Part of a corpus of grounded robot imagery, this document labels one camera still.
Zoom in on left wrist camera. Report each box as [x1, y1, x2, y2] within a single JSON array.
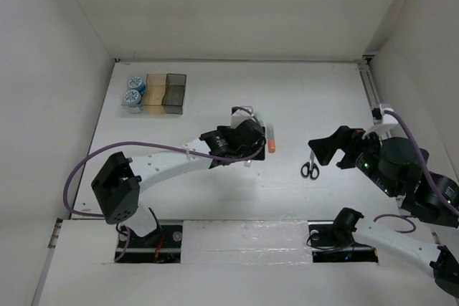
[[230, 106, 253, 129]]

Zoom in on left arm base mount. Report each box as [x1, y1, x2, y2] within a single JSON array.
[[114, 221, 183, 264]]

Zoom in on green capped highlighter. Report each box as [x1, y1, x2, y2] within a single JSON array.
[[253, 112, 265, 126]]

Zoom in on smoky grey plastic container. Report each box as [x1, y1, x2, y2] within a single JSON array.
[[161, 73, 186, 115]]

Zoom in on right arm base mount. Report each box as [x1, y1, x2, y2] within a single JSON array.
[[306, 208, 379, 263]]

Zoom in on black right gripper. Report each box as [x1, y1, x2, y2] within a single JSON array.
[[307, 123, 398, 196]]

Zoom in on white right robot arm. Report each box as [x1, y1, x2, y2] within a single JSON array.
[[308, 126, 458, 297]]

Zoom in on orange capped grey highlighter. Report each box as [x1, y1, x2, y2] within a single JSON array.
[[266, 123, 276, 153]]

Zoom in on black handled scissors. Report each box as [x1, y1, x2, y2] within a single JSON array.
[[300, 151, 320, 181]]

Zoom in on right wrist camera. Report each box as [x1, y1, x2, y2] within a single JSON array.
[[363, 103, 398, 138]]

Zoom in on aluminium rail right edge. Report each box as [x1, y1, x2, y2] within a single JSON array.
[[358, 55, 399, 163]]

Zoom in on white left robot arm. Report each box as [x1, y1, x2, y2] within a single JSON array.
[[91, 119, 266, 247]]

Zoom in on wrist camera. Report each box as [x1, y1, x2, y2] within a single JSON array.
[[230, 106, 253, 129], [363, 103, 398, 138]]

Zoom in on amber plastic container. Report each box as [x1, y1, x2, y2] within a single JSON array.
[[142, 74, 166, 115]]

